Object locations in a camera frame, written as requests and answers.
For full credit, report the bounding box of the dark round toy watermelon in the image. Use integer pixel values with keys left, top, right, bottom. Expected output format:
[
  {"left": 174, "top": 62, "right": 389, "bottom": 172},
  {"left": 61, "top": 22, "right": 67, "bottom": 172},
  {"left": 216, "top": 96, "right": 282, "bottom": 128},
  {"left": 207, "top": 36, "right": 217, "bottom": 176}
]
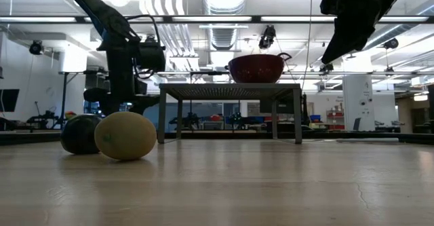
[{"left": 60, "top": 113, "right": 104, "bottom": 155}]

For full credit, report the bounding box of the black wall monitor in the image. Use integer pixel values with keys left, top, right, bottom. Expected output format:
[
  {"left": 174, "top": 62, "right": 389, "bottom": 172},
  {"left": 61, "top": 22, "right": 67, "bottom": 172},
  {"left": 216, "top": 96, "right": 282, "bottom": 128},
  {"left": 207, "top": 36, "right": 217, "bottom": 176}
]
[{"left": 0, "top": 89, "right": 20, "bottom": 113}]

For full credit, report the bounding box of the oval toy melon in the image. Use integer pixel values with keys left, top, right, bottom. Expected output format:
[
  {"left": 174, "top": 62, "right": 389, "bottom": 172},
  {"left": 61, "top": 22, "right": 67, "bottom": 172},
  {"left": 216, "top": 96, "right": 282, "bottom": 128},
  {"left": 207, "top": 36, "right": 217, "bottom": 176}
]
[{"left": 94, "top": 111, "right": 158, "bottom": 162}]

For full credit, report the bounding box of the black metal table frame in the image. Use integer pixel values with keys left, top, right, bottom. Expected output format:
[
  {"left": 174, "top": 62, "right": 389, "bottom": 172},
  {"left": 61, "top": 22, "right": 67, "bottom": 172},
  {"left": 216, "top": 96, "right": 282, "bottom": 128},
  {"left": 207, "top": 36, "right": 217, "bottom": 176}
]
[{"left": 0, "top": 130, "right": 434, "bottom": 146}]

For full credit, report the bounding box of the purple colander bowl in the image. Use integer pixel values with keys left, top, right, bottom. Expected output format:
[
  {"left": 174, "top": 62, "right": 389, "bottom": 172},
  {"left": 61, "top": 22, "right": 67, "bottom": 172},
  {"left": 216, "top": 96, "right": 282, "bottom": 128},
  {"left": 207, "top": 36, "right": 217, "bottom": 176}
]
[{"left": 224, "top": 52, "right": 293, "bottom": 84}]

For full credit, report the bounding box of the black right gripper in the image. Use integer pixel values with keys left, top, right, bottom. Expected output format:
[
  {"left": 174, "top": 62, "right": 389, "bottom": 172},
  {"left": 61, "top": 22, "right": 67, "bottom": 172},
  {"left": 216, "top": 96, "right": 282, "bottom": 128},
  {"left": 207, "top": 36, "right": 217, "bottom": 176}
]
[{"left": 320, "top": 0, "right": 383, "bottom": 65}]

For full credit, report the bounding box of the red storage shelf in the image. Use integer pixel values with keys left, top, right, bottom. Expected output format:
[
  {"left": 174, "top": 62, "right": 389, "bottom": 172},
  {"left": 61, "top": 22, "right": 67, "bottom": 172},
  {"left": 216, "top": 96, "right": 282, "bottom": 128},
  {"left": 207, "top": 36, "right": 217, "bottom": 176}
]
[{"left": 325, "top": 109, "right": 346, "bottom": 131}]

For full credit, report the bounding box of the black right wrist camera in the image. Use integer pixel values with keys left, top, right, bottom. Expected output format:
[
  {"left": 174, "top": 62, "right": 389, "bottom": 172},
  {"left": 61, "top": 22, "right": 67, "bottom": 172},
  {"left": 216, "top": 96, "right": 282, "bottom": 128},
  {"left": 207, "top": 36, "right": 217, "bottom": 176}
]
[{"left": 319, "top": 0, "right": 341, "bottom": 16}]

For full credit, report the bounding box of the silver ventilation duct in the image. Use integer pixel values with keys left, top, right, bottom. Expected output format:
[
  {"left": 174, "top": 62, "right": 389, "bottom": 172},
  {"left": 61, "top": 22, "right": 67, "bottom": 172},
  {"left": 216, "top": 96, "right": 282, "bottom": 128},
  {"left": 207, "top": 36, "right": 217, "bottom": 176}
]
[{"left": 201, "top": 0, "right": 251, "bottom": 52}]

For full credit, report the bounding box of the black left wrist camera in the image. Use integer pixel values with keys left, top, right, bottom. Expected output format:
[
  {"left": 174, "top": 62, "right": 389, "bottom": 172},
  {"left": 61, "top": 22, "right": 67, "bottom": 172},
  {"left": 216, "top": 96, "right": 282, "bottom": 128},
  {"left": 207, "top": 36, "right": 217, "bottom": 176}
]
[{"left": 135, "top": 41, "right": 167, "bottom": 73}]

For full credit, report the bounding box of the dark background machine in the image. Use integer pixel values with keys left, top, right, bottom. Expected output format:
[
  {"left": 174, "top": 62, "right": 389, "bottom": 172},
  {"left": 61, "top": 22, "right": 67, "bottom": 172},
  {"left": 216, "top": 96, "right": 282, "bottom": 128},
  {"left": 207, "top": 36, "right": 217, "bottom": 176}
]
[{"left": 26, "top": 100, "right": 62, "bottom": 130}]

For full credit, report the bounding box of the grey perforated metal shelf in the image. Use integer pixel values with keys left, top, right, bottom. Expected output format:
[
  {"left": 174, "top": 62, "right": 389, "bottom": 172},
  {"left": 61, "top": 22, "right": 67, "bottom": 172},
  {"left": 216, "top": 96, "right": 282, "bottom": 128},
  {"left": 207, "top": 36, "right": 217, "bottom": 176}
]
[{"left": 158, "top": 82, "right": 304, "bottom": 145}]

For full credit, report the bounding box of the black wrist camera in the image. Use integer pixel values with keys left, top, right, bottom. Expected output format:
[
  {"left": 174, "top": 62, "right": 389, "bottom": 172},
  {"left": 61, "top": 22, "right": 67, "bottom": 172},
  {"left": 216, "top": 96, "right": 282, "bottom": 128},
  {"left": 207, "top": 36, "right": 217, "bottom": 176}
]
[
  {"left": 319, "top": 0, "right": 341, "bottom": 16},
  {"left": 135, "top": 41, "right": 167, "bottom": 73}
]

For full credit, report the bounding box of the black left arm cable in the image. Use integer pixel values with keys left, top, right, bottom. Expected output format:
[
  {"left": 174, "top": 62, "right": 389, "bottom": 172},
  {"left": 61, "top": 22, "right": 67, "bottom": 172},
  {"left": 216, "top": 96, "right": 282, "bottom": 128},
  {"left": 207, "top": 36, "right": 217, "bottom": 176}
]
[{"left": 125, "top": 14, "right": 161, "bottom": 45}]

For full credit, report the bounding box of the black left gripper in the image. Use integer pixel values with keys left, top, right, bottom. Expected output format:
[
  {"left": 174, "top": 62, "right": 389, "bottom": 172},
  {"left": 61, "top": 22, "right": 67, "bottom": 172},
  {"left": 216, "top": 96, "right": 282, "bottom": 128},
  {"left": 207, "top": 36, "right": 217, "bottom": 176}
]
[{"left": 83, "top": 37, "right": 161, "bottom": 117}]

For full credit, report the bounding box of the black overhead crossbar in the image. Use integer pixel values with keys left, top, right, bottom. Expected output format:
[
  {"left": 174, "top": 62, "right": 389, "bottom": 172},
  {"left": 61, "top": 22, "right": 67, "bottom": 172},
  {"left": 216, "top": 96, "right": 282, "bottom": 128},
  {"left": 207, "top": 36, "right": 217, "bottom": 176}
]
[{"left": 0, "top": 14, "right": 434, "bottom": 25}]

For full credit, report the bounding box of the thin hanging rope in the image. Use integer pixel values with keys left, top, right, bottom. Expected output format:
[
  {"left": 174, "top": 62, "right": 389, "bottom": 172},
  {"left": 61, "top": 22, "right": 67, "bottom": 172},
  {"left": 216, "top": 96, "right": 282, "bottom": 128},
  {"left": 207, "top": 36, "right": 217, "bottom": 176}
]
[{"left": 300, "top": 0, "right": 313, "bottom": 92}]

